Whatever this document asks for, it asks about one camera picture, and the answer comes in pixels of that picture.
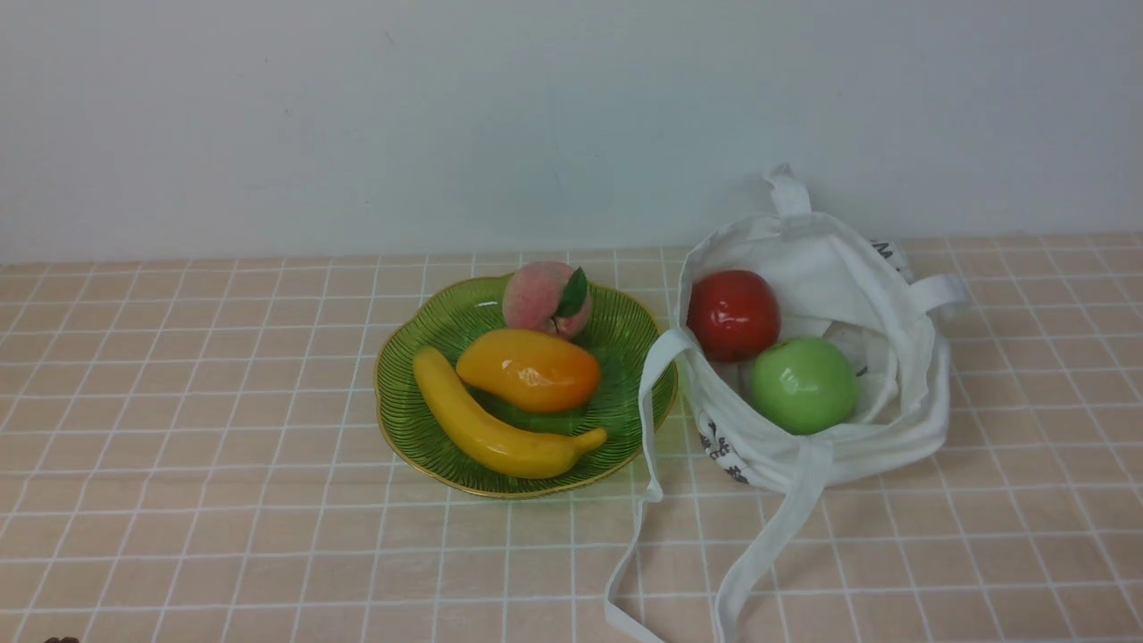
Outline yellow banana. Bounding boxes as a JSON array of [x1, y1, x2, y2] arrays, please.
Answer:
[[413, 347, 608, 480]]

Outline green apple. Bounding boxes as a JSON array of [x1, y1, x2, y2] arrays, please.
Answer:
[[750, 337, 860, 436]]

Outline white cloth tote bag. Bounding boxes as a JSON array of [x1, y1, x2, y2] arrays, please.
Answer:
[[634, 164, 969, 642]]

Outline pink peach with leaf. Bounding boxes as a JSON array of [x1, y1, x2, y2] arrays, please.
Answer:
[[502, 262, 596, 340]]

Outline orange yellow mango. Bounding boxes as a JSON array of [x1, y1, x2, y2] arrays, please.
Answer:
[[455, 329, 604, 413]]

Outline green ribbed glass plate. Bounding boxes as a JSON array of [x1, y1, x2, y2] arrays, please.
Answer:
[[375, 274, 678, 499]]

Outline red apple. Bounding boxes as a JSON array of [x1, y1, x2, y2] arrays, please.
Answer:
[[687, 270, 782, 363]]

